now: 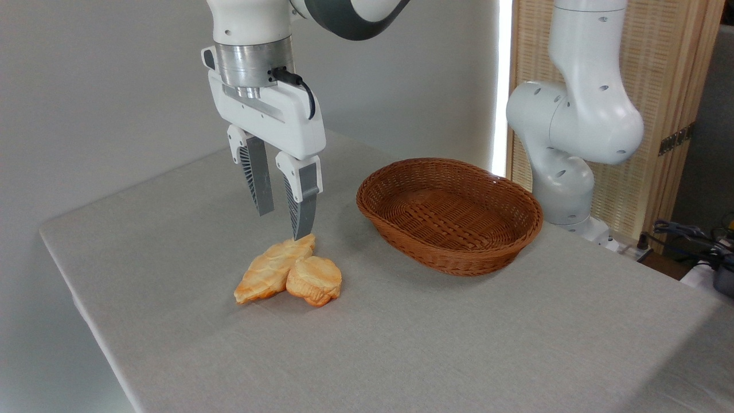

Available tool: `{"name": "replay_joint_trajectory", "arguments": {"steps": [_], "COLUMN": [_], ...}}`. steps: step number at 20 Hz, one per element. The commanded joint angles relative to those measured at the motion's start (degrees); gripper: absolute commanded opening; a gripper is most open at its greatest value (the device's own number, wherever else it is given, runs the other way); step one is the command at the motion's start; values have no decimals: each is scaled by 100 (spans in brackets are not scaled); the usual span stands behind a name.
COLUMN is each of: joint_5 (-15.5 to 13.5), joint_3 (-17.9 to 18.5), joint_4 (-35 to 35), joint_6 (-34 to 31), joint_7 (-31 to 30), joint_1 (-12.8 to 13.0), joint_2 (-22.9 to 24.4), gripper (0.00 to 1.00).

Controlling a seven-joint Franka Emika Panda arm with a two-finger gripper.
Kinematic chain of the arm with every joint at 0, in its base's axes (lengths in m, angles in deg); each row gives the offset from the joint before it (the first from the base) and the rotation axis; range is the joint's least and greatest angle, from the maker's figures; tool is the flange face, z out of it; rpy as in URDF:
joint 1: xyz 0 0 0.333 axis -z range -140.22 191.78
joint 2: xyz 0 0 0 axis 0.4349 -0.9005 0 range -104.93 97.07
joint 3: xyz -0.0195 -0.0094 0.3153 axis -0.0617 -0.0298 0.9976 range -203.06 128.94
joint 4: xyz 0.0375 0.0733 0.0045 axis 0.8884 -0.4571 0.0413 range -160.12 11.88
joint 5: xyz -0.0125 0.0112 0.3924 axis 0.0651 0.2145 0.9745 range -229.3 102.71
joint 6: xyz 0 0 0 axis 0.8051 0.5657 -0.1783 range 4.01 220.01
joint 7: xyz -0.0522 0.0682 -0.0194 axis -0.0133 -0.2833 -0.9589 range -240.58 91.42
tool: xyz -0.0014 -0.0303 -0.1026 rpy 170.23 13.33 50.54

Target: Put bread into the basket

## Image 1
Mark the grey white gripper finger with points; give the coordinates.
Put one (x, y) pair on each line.
(258, 178)
(304, 195)

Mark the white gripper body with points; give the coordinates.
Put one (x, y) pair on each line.
(287, 123)

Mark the round bread bun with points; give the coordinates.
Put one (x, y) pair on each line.
(315, 281)

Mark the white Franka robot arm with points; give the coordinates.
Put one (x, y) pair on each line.
(585, 115)

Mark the long braided bread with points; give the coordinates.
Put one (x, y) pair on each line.
(266, 272)

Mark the brown wicker basket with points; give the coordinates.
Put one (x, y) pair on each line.
(453, 221)

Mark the grey tablecloth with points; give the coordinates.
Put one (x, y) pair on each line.
(401, 344)

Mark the bamboo folding screen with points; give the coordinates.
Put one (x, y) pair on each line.
(659, 69)

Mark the black screen hinge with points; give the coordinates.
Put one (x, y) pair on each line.
(676, 139)

